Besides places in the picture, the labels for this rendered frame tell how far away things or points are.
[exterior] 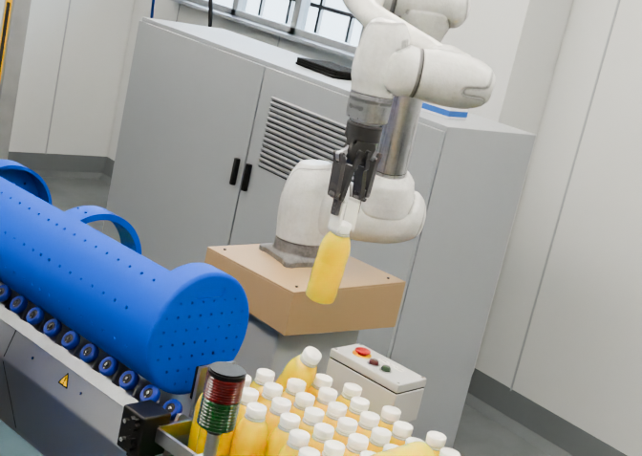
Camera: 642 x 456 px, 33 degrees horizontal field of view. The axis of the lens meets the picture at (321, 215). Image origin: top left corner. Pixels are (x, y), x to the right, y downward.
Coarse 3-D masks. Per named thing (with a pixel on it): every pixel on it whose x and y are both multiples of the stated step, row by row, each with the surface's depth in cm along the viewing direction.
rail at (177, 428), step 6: (186, 420) 216; (162, 426) 211; (168, 426) 212; (174, 426) 213; (180, 426) 214; (186, 426) 216; (168, 432) 212; (174, 432) 214; (180, 432) 215; (186, 432) 216
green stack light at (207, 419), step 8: (200, 408) 173; (208, 408) 172; (216, 408) 171; (224, 408) 171; (232, 408) 172; (200, 416) 173; (208, 416) 172; (216, 416) 171; (224, 416) 172; (232, 416) 173; (200, 424) 173; (208, 424) 172; (216, 424) 172; (224, 424) 172; (232, 424) 173; (216, 432) 172; (224, 432) 172
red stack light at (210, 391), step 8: (208, 376) 171; (208, 384) 171; (216, 384) 170; (224, 384) 170; (232, 384) 170; (240, 384) 171; (208, 392) 171; (216, 392) 171; (224, 392) 170; (232, 392) 171; (240, 392) 172; (208, 400) 172; (216, 400) 171; (224, 400) 171; (232, 400) 171; (240, 400) 173
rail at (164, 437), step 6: (162, 432) 208; (156, 438) 210; (162, 438) 208; (168, 438) 207; (174, 438) 207; (162, 444) 208; (168, 444) 207; (174, 444) 206; (180, 444) 205; (168, 450) 207; (174, 450) 206; (180, 450) 205; (186, 450) 204; (192, 450) 204
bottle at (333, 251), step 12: (324, 240) 226; (336, 240) 224; (348, 240) 225; (324, 252) 225; (336, 252) 224; (348, 252) 226; (324, 264) 225; (336, 264) 225; (312, 276) 228; (324, 276) 226; (336, 276) 226; (312, 288) 228; (324, 288) 227; (336, 288) 228; (312, 300) 229; (324, 300) 228
